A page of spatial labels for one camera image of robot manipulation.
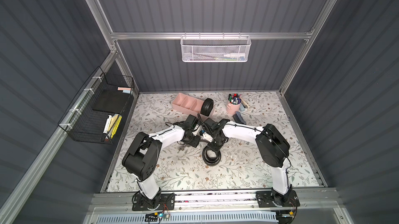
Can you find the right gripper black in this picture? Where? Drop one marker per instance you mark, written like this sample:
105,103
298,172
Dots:
216,140

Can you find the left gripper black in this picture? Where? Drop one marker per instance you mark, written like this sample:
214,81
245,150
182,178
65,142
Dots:
192,140

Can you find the white wire mesh basket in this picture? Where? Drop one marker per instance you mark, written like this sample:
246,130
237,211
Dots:
215,48

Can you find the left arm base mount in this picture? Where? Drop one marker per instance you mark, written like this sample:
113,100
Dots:
162,201

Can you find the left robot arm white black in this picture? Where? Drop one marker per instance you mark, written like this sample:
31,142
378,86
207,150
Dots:
142,156

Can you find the yellow marker in basket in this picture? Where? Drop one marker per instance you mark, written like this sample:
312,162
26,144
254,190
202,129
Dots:
114,124

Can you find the grey blue stapler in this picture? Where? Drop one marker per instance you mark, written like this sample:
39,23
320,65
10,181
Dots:
238,118

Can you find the aluminium front rail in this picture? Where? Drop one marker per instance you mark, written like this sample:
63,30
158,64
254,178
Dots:
316,197

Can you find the pink pen cup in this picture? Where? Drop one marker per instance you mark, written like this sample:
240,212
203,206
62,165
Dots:
234,103

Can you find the pink compartment storage box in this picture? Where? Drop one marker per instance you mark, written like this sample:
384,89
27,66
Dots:
190,105

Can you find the black belt with end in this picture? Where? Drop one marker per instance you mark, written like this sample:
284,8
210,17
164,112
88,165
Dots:
210,157

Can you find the long black belt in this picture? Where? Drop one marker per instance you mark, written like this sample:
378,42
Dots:
207,107

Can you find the white perforated front panel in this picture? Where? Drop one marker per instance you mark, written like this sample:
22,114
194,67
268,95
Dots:
192,218

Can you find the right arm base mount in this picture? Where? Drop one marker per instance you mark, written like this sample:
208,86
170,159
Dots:
271,198

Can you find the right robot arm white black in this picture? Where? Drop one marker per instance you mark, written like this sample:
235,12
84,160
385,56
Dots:
272,146

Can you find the black wire wall basket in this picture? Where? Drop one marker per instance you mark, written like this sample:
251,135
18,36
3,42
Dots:
105,95

